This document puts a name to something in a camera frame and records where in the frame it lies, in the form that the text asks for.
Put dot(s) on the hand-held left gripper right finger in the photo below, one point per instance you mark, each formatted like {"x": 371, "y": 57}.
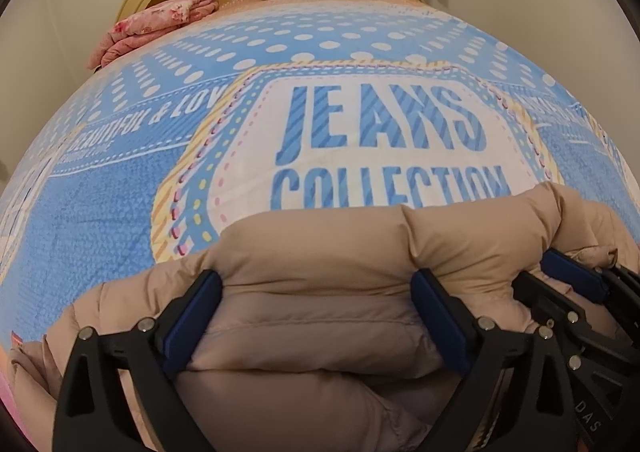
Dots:
{"x": 442, "y": 317}

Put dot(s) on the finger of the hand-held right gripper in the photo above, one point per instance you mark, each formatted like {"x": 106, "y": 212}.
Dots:
{"x": 545, "y": 299}
{"x": 575, "y": 274}

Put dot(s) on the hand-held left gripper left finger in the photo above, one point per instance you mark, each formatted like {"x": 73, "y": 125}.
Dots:
{"x": 192, "y": 322}

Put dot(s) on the beige quilted puffer jacket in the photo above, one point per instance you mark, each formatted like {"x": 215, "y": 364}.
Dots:
{"x": 325, "y": 252}

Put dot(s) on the blue dotted printed bed sheet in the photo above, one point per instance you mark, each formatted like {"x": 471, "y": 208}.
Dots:
{"x": 125, "y": 182}

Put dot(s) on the pink floral folded blanket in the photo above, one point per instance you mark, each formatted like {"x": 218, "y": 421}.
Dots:
{"x": 150, "y": 22}

